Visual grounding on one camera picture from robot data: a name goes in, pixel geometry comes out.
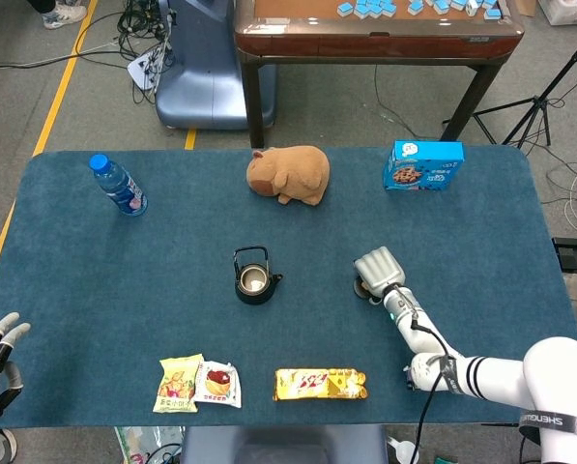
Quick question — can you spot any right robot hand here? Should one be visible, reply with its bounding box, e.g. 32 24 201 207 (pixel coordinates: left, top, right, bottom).
353 246 407 305

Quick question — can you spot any black teapot with handle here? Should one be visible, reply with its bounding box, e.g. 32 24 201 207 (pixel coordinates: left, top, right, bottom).
232 246 285 306

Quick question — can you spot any blue cookie box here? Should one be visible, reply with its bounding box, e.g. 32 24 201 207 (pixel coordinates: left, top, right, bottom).
382 139 466 192

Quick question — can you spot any yellow biscuit pack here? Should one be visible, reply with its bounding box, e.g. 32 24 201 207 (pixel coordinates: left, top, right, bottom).
273 366 369 402

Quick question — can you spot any brown capybara plush toy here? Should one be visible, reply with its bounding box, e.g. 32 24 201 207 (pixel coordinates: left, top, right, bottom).
245 144 332 206

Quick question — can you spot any white plastic scoop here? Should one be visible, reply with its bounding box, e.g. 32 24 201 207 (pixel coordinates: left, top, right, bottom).
387 436 420 464

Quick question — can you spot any green yellow snack bag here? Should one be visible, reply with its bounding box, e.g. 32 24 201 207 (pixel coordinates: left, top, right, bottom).
152 353 206 415

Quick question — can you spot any black foot pedal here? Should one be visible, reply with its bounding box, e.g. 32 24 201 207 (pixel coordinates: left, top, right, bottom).
552 236 577 275

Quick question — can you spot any white red snack packet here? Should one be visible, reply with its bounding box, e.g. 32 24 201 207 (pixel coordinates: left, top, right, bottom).
192 360 244 410

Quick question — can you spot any grey blue robot body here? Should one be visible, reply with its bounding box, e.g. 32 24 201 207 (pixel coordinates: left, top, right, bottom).
179 424 389 464

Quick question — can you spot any blue table mat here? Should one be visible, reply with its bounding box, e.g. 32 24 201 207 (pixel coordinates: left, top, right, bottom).
0 146 577 431

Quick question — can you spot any brown mahjong table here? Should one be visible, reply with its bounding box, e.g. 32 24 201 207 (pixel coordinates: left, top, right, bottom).
233 0 526 149

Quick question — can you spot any black tripod stand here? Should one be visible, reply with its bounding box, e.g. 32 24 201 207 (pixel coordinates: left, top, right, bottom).
442 33 577 149

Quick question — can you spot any water bottle with blue cap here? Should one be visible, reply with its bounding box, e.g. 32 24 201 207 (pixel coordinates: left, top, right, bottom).
88 153 149 218

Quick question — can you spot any white power strip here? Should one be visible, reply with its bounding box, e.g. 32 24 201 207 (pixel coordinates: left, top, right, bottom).
127 45 166 92

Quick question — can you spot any person in black trousers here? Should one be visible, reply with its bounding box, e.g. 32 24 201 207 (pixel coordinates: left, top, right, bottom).
26 0 89 30

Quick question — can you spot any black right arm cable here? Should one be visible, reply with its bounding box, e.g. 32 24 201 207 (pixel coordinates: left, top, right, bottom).
408 302 456 464

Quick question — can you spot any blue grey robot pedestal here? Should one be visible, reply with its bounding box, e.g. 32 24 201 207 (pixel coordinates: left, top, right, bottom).
155 0 277 131

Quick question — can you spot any bundle of black floor cables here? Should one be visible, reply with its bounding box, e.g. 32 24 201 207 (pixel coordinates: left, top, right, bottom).
0 0 178 105

